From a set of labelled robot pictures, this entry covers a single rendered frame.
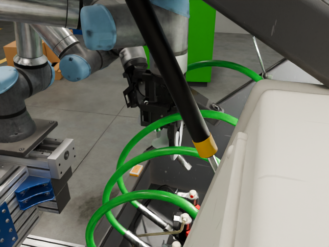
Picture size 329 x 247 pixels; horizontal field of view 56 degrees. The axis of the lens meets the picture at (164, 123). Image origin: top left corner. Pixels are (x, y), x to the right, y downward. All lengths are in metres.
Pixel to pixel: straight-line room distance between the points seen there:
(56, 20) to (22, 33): 0.53
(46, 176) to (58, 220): 1.15
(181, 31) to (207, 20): 3.36
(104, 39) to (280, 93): 0.38
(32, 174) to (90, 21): 0.81
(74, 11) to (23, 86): 0.57
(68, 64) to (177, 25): 0.40
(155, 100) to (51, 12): 0.26
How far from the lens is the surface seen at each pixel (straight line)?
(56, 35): 0.92
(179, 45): 0.58
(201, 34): 3.96
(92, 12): 0.55
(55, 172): 1.18
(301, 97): 0.21
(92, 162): 2.79
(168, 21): 0.56
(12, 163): 1.26
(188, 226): 0.73
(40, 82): 1.23
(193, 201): 0.78
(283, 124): 0.17
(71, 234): 2.23
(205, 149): 0.29
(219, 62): 0.67
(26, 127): 1.20
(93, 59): 0.91
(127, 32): 0.55
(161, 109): 0.63
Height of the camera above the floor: 1.63
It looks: 30 degrees down
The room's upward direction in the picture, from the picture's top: straight up
